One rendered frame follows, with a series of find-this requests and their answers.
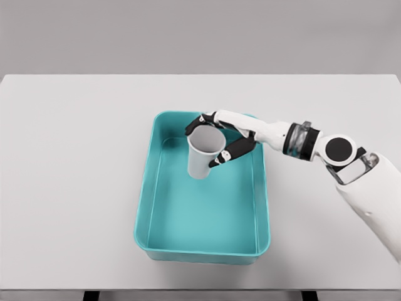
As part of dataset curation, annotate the grey paper cup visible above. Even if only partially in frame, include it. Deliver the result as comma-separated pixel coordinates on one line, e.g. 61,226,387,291
186,124,226,181

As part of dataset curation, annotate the teal rectangular basket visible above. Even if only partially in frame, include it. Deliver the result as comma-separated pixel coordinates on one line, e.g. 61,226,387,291
133,110,271,266

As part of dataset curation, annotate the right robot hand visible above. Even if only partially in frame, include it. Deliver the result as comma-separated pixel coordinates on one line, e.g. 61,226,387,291
184,109,271,169

